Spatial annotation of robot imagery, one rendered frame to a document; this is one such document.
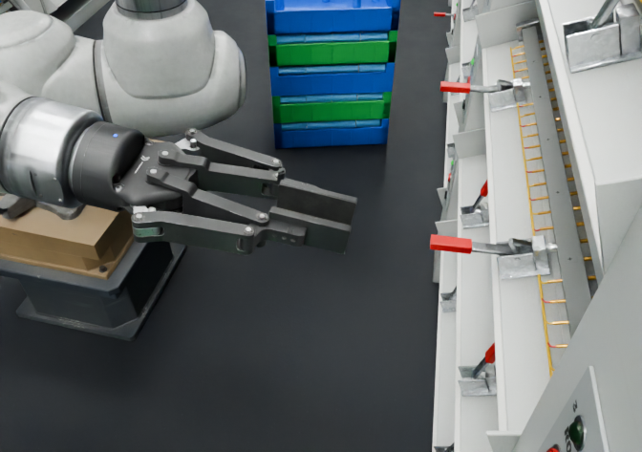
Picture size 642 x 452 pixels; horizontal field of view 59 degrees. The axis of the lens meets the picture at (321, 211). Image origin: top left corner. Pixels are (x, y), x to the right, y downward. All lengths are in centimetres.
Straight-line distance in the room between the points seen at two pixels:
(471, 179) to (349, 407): 43
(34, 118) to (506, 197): 44
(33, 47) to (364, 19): 73
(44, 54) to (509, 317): 69
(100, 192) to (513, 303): 35
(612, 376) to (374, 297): 92
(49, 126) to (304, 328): 71
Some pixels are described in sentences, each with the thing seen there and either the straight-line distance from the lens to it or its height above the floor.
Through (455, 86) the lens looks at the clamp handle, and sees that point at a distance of 71.
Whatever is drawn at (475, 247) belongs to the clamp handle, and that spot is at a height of 55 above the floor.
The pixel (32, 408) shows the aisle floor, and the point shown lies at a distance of 113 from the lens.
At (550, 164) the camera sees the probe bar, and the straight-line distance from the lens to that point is 58.
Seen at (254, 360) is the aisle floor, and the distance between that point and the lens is 107.
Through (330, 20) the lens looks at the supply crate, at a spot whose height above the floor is 35.
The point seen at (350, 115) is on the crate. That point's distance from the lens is 146.
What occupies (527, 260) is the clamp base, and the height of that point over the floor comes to 55.
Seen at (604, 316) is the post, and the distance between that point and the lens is 26.
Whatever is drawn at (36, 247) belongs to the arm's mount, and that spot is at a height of 25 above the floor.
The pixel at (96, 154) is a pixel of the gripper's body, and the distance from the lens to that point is 50.
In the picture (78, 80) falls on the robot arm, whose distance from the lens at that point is 89.
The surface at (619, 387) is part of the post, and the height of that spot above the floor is 71.
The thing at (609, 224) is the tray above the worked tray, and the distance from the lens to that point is 24.
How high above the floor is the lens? 90
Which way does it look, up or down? 43 degrees down
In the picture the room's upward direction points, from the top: straight up
